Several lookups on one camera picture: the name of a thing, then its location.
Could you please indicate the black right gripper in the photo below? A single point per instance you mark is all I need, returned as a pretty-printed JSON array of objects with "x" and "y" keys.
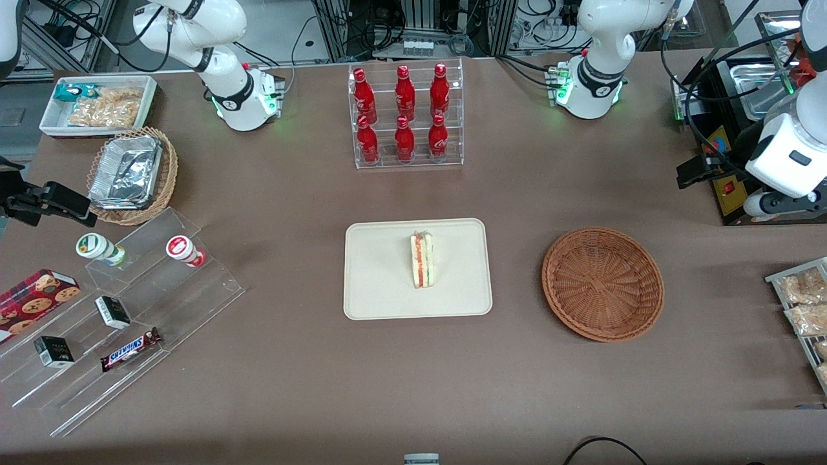
[{"x": 14, "y": 196}]

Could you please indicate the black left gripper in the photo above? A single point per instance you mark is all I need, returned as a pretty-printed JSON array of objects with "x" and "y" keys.
[{"x": 738, "y": 146}]

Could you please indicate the triangular sandwich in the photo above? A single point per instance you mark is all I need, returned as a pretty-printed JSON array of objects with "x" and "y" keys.
[{"x": 423, "y": 261}]

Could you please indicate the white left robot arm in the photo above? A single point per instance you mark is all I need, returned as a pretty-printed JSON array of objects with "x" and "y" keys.
[{"x": 601, "y": 26}]

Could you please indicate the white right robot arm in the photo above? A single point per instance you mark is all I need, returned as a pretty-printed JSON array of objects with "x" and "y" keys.
[{"x": 194, "y": 26}]

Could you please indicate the light wicker basket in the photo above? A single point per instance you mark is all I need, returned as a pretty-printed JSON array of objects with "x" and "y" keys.
[{"x": 129, "y": 217}]

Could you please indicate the tray of packaged snacks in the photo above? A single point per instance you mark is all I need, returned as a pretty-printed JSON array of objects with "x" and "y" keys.
[{"x": 775, "y": 278}]

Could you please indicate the round brown wicker basket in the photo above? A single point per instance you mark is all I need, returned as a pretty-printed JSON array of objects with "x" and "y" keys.
[{"x": 601, "y": 303}]

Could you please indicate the beige rectangular tray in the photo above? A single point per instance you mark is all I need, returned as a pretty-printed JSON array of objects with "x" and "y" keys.
[{"x": 375, "y": 271}]

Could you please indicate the red emergency stop button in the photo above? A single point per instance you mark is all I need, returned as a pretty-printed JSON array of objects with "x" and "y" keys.
[{"x": 716, "y": 144}]

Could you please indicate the black food warmer appliance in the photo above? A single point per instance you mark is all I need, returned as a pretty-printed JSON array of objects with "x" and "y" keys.
[{"x": 733, "y": 204}]

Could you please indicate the green lid yogurt cup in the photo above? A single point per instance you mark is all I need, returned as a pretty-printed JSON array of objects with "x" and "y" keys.
[{"x": 94, "y": 245}]

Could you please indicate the stacked aluminium foil containers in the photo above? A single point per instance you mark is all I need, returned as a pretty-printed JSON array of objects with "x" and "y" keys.
[{"x": 126, "y": 171}]

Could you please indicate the white rectangular snack bin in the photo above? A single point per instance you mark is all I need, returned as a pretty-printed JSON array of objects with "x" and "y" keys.
[{"x": 55, "y": 121}]

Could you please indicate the clear bag fried snacks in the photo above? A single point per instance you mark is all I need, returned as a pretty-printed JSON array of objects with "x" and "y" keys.
[
  {"x": 123, "y": 94},
  {"x": 103, "y": 115}
]

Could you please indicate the red cookie box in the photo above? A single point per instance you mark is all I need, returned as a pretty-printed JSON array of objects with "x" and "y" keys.
[{"x": 32, "y": 300}]

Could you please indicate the steel food pan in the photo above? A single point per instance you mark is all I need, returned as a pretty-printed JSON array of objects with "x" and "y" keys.
[{"x": 759, "y": 84}]

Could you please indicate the green snack packet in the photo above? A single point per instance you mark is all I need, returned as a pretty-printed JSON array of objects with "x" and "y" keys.
[{"x": 68, "y": 92}]

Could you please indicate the black white small carton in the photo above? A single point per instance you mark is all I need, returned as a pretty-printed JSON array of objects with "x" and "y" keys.
[{"x": 113, "y": 312}]

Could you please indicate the red lid yogurt cup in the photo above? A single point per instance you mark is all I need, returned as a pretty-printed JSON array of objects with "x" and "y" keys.
[{"x": 179, "y": 247}]

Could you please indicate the clear wrapped pastry pack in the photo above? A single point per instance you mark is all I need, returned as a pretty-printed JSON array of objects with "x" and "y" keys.
[
  {"x": 823, "y": 374},
  {"x": 804, "y": 287},
  {"x": 811, "y": 320},
  {"x": 822, "y": 350}
]

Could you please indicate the metal display shelf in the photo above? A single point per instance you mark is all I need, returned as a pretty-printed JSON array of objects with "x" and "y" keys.
[{"x": 775, "y": 32}]

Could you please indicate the snickers chocolate bar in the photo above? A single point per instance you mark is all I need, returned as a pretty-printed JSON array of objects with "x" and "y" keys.
[{"x": 129, "y": 350}]

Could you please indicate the clear acrylic stepped display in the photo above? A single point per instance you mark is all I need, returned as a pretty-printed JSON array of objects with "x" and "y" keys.
[{"x": 213, "y": 290}]

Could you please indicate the red cola bottle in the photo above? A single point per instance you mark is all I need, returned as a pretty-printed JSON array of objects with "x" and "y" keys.
[
  {"x": 440, "y": 92},
  {"x": 438, "y": 139},
  {"x": 368, "y": 142},
  {"x": 404, "y": 141},
  {"x": 405, "y": 93},
  {"x": 365, "y": 97}
]

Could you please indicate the clear acrylic bottle rack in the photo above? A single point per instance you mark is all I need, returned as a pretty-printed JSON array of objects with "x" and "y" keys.
[{"x": 386, "y": 159}]

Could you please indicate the grey device edge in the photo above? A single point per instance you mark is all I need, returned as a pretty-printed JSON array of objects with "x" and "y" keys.
[{"x": 421, "y": 460}]

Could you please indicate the grey metal side frame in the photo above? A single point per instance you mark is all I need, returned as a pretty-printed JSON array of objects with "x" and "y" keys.
[{"x": 97, "y": 26}]

